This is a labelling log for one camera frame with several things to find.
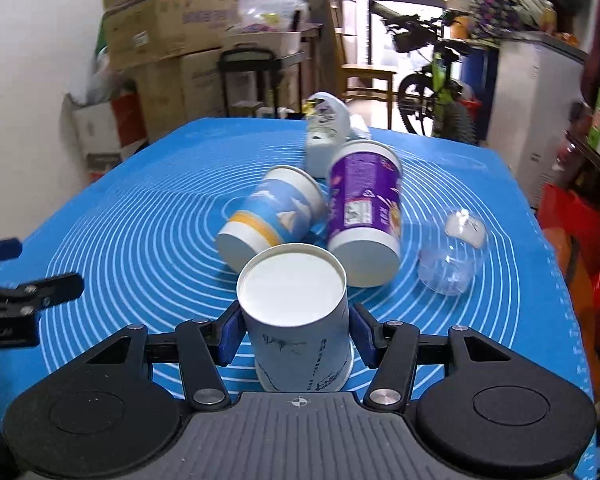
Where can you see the blue and white paper cup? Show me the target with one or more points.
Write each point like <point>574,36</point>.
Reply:
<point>275,210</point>

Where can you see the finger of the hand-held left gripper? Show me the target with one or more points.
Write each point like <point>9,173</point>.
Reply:
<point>0,251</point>
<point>55,290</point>

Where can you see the wooden chair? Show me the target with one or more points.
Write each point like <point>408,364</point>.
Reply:
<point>365,72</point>

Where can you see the brown cardboard box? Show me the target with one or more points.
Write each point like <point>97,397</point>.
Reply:
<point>180,90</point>

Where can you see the blue silicone mat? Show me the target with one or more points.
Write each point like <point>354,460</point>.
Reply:
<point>145,230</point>

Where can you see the small clear plastic wrapper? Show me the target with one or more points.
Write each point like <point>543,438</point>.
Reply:
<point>361,129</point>

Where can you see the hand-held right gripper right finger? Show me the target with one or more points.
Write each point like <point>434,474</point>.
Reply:
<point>363,336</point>

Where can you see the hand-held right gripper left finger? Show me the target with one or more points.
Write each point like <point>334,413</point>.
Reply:
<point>228,336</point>

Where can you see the clear plastic cup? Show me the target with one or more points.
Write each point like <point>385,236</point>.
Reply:
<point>450,260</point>

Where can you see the green bicycle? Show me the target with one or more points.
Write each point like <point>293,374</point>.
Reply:
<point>440,90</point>

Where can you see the white printed paper cup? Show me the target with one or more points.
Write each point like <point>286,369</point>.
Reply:
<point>325,130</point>

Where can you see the white and red box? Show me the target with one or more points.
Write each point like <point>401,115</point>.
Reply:
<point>110,130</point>

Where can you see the red plastic bag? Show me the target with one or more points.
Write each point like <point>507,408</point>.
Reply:
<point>580,220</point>

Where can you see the purple paper cup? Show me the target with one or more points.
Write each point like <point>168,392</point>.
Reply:
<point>365,195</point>

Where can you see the large cardboard box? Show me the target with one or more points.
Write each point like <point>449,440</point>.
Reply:
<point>170,25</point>

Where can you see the white cabinet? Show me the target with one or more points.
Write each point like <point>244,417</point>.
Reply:
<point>535,105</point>

